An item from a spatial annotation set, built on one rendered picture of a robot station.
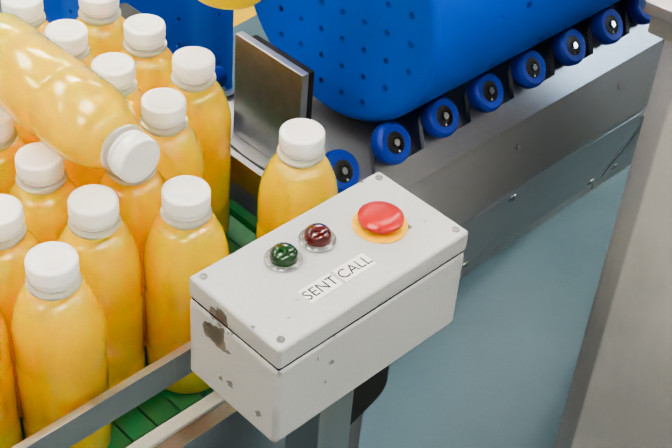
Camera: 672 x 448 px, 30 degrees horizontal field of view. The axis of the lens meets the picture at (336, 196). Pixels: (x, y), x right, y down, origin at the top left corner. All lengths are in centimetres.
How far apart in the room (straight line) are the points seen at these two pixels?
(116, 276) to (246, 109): 37
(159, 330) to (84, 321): 12
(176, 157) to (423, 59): 27
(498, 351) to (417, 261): 151
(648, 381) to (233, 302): 70
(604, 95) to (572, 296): 107
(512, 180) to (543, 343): 106
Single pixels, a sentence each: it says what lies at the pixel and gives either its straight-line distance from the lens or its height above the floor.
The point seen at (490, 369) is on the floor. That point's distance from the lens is 242.
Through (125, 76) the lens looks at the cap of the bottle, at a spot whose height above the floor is 110.
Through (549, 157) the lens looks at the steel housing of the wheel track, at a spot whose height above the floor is 85.
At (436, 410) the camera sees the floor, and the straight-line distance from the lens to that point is 233.
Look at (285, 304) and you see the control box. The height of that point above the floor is 110.
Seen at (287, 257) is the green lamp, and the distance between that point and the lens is 92.
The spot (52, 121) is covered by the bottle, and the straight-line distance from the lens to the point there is 100.
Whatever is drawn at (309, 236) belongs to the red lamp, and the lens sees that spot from 94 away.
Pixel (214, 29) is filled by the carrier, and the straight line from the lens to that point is 184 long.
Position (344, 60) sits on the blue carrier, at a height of 102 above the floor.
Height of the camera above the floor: 173
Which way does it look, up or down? 39 degrees down
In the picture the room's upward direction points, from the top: 5 degrees clockwise
